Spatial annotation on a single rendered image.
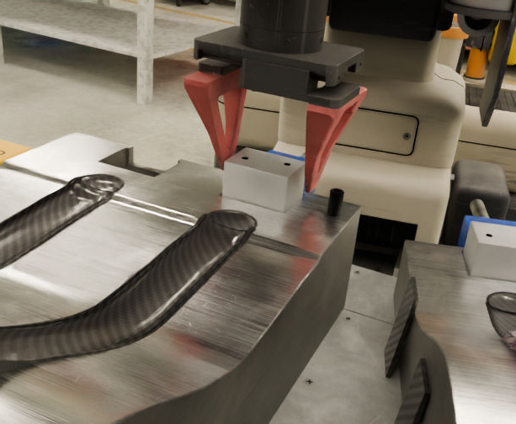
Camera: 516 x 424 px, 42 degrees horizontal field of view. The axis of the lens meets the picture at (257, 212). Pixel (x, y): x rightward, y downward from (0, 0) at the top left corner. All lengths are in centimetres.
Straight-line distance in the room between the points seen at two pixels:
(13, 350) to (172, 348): 8
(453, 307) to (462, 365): 13
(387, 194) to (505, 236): 31
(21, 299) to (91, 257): 6
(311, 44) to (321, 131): 6
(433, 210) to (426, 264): 31
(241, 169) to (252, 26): 10
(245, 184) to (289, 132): 37
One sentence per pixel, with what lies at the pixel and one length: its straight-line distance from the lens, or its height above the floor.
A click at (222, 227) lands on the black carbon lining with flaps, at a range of 46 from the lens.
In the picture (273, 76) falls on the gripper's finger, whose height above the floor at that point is 99.
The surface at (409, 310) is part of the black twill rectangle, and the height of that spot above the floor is 86.
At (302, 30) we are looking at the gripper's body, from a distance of 44.
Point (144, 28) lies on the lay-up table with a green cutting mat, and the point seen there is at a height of 40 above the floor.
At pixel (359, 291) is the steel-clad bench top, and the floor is 80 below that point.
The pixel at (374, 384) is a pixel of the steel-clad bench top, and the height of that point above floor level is 80.
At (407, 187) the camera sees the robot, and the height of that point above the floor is 79.
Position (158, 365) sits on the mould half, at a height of 90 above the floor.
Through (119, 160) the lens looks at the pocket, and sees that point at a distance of 57.
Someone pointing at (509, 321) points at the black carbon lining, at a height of 85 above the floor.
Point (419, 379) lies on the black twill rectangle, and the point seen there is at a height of 86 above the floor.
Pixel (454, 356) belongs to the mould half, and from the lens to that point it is 35.
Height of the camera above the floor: 109
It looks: 26 degrees down
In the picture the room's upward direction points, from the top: 5 degrees clockwise
